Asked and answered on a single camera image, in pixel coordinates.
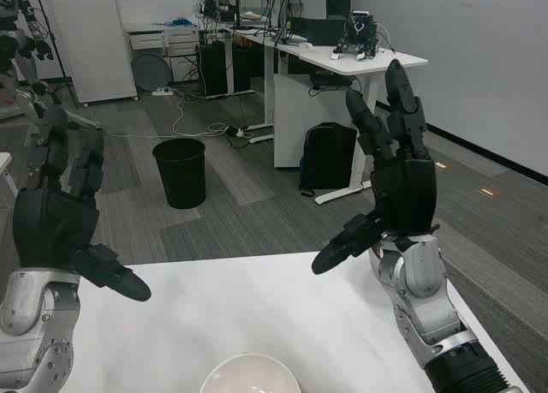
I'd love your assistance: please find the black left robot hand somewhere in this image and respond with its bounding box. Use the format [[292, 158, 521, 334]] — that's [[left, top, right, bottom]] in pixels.
[[11, 104, 153, 303]]

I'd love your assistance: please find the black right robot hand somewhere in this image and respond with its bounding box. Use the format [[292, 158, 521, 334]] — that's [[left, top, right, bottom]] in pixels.
[[311, 58, 441, 276]]

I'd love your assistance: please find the white ceramic bowl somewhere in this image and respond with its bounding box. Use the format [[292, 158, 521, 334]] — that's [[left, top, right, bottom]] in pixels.
[[199, 352, 302, 393]]

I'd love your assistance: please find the white side table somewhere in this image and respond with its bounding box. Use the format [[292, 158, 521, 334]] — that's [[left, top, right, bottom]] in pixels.
[[0, 152, 21, 201]]

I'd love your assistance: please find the black backpack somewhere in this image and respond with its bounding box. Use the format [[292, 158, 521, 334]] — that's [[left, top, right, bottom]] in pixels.
[[298, 122, 359, 198]]

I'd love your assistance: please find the black under-desk power box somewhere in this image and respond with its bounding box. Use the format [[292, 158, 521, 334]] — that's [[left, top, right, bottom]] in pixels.
[[310, 69, 356, 90]]

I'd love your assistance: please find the black trash bin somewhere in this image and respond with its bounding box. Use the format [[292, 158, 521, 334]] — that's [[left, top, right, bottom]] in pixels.
[[152, 138, 207, 210]]

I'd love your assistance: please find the white standing desk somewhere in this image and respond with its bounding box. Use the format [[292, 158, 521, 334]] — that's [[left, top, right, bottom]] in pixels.
[[264, 33, 429, 205]]

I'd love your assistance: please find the grey humanoid robot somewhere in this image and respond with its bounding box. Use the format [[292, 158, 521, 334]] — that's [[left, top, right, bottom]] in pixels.
[[0, 0, 104, 146]]

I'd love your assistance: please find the small black robot device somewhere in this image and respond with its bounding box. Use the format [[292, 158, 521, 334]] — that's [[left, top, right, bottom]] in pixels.
[[329, 10, 382, 63]]

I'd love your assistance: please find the long white desk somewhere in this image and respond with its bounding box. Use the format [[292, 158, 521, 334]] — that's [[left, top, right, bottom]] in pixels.
[[199, 11, 309, 145]]

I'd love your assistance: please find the grey round disc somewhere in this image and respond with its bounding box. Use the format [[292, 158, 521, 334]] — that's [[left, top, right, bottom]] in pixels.
[[130, 53, 170, 95]]

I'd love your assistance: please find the white mobile whiteboard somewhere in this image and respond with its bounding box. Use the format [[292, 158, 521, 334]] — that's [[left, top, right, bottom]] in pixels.
[[45, 0, 139, 108]]

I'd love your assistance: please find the black monitor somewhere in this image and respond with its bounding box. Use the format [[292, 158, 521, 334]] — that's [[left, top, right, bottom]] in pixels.
[[290, 16, 346, 45]]

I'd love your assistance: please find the black computer tower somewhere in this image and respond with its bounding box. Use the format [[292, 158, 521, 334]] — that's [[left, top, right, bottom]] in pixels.
[[233, 45, 265, 92], [195, 41, 228, 98]]

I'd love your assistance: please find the white drawer cabinet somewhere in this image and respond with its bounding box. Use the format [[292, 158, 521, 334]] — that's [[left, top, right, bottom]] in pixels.
[[164, 27, 201, 85]]

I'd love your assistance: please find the white desk pedestal cabinet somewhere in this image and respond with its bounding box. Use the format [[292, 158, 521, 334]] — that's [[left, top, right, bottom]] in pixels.
[[272, 72, 359, 170]]

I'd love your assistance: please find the white floor cable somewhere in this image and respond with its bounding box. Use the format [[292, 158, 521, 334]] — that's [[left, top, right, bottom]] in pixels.
[[102, 88, 228, 140]]

